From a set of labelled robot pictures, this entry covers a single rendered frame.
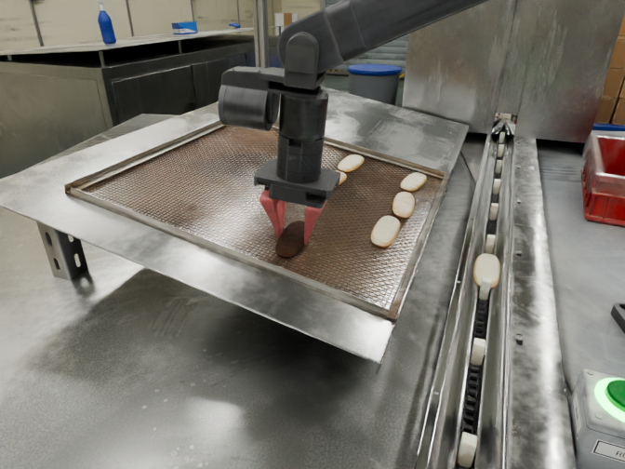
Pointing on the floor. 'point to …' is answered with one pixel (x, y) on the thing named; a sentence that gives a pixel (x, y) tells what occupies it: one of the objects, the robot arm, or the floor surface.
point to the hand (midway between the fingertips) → (293, 234)
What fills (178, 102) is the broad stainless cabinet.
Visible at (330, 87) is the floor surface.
